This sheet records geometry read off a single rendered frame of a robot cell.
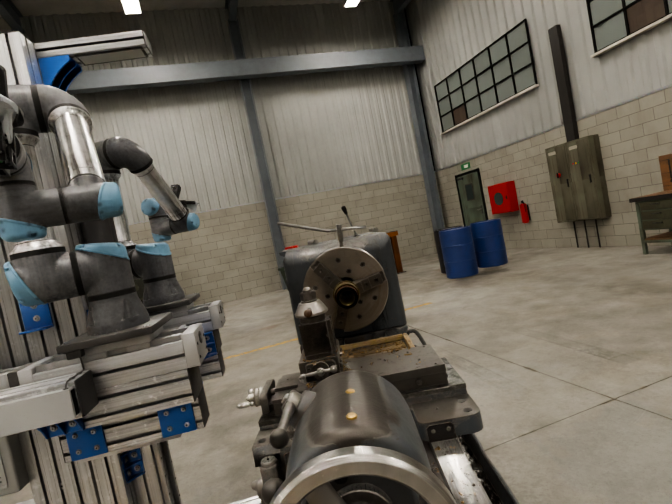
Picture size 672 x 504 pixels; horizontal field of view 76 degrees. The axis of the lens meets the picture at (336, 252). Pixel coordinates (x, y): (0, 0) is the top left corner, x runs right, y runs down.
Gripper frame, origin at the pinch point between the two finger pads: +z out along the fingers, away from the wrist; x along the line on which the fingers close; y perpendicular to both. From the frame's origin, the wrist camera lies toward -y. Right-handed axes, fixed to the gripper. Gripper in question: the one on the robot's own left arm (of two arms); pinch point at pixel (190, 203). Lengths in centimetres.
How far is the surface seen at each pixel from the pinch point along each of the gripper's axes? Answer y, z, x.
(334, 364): 45, -107, 96
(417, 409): 53, -112, 114
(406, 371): 46, -108, 112
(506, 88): -247, 843, 301
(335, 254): 25, -47, 84
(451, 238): 65, 594, 157
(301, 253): 26, -33, 67
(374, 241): 23, -28, 97
